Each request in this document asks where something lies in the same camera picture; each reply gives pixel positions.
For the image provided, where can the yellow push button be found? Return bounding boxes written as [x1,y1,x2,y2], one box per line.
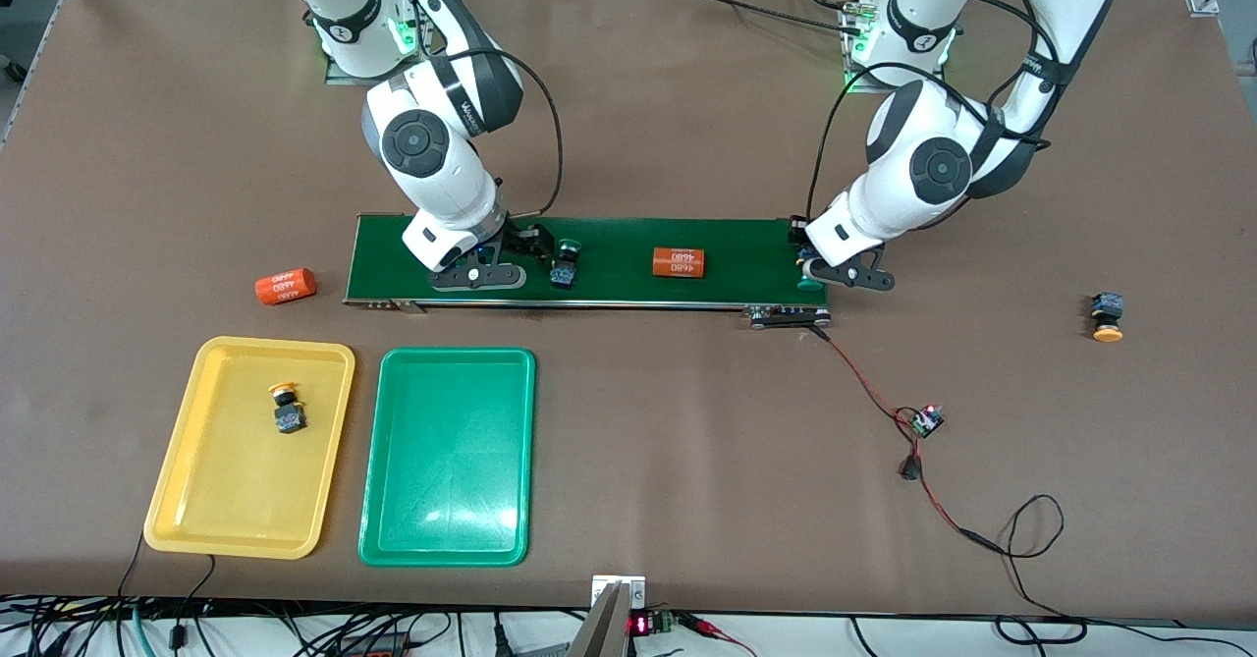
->
[268,382,308,435]
[1092,292,1125,344]

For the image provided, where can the red clip lead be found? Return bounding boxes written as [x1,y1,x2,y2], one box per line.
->
[678,614,757,657]

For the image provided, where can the orange 4680 battery cylinder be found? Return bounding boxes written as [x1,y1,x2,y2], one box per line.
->
[652,246,707,279]
[254,267,318,306]

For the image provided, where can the looped black cable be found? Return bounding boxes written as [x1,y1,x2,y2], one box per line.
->
[982,495,1089,643]

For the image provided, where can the green conveyor belt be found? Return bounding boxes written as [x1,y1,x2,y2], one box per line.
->
[342,213,834,330]

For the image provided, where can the green plastic tray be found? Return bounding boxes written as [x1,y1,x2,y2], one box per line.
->
[357,347,537,568]

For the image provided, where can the silver mounting bracket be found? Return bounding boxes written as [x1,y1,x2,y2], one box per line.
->
[591,575,647,611]

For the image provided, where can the grey camera stand beam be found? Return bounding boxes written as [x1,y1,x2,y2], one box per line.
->
[568,583,631,657]

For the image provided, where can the black power cable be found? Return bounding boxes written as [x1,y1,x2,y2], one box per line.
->
[678,0,865,39]

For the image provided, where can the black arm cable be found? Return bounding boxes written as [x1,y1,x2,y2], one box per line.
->
[805,0,1066,226]
[481,46,566,221]

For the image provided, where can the thin black cable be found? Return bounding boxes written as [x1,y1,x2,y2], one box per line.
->
[172,554,217,643]
[118,534,146,604]

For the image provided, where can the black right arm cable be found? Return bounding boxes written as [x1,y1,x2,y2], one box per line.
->
[481,46,566,221]

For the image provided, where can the yellow plastic tray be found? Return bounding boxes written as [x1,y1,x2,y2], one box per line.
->
[143,336,356,561]

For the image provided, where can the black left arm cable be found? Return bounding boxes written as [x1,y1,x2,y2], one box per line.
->
[805,0,1066,226]

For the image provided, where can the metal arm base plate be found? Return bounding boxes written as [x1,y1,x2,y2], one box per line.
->
[324,0,440,86]
[842,0,949,96]

